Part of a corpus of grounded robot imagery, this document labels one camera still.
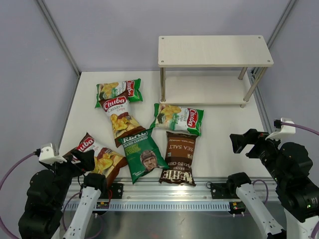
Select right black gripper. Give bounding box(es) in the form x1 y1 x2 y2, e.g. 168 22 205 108
230 127 288 183

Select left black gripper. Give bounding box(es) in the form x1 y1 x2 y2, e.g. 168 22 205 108
44 148 95 207

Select brown Chuba bag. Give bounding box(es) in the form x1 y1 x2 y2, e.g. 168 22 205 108
74 133 128 189
99 92 145 147

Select brown Kettle sea salt bag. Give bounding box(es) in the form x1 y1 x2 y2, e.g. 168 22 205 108
159 131 198 186

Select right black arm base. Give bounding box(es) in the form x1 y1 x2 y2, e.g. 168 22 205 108
210 183 232 199

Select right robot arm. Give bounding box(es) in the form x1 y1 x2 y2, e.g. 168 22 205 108
226 129 319 239

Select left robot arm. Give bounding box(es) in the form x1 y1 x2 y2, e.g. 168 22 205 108
18 146 108 239

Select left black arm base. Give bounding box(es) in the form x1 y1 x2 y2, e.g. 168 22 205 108
99 183 124 200

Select green Real chips bag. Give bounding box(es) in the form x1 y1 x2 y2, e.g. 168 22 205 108
120 128 169 184

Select green Chuba bag centre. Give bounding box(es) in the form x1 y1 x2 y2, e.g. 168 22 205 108
150 103 204 136

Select green chuba bag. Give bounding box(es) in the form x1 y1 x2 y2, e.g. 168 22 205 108
95 78 143 108
150 103 204 136

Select green Chuba bag far left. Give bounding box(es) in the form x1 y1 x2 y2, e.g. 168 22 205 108
95 78 143 108

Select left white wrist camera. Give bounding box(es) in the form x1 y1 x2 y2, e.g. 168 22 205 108
39 143 67 166

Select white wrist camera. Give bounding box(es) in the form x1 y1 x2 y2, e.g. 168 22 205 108
39 143 67 166
266 118 296 140

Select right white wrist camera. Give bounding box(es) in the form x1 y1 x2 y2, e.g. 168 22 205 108
266 118 296 140

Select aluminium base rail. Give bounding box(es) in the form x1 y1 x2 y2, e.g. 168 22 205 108
59 177 287 212

